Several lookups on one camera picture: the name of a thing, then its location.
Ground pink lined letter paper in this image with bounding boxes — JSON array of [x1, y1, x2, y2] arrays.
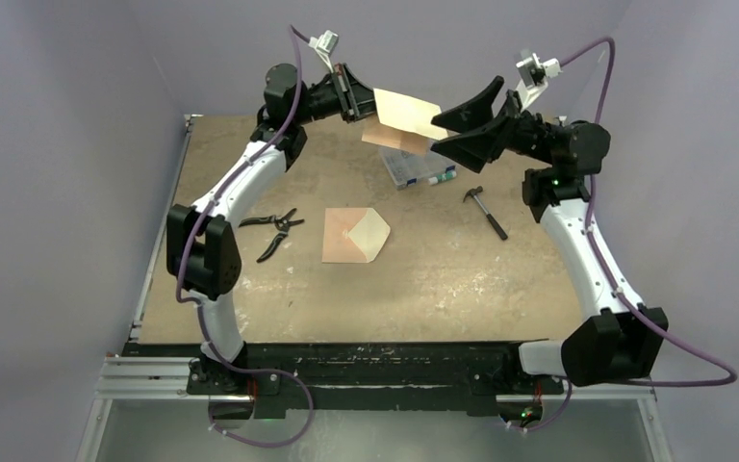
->
[[361, 89, 448, 156]]

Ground black pruning shears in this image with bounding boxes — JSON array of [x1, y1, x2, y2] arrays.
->
[[239, 207, 306, 265]]

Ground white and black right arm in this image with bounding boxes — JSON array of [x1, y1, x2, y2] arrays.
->
[[431, 76, 669, 392]]

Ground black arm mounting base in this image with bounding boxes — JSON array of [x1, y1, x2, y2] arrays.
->
[[121, 341, 567, 419]]

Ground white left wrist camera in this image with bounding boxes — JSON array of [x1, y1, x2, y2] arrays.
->
[[308, 30, 340, 73]]

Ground aluminium extrusion frame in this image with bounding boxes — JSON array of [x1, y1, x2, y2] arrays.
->
[[74, 115, 674, 462]]

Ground pink and cream envelope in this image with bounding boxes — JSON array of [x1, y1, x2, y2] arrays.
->
[[321, 208, 391, 264]]

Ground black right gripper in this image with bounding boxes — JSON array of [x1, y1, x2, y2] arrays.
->
[[433, 76, 560, 171]]

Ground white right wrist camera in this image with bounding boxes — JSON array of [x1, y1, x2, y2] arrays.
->
[[516, 49, 562, 110]]

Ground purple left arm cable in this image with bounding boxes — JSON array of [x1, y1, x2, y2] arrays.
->
[[174, 24, 317, 449]]

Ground clear plastic organizer box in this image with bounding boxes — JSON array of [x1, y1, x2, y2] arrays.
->
[[378, 146, 457, 190]]

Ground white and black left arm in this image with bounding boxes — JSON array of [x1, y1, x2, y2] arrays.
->
[[166, 64, 376, 394]]

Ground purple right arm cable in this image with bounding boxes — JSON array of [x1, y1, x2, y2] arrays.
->
[[499, 36, 739, 435]]

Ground small black hammer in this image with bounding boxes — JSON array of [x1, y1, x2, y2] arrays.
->
[[462, 186, 508, 241]]

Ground green and white marker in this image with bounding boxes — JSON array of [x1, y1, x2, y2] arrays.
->
[[427, 167, 457, 186]]

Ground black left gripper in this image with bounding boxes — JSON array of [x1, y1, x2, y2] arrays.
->
[[293, 64, 395, 128]]

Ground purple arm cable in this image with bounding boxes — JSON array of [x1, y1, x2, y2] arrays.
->
[[174, 24, 317, 449], [499, 36, 739, 435]]

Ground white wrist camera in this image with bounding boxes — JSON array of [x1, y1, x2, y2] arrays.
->
[[516, 49, 562, 110], [308, 30, 340, 73]]

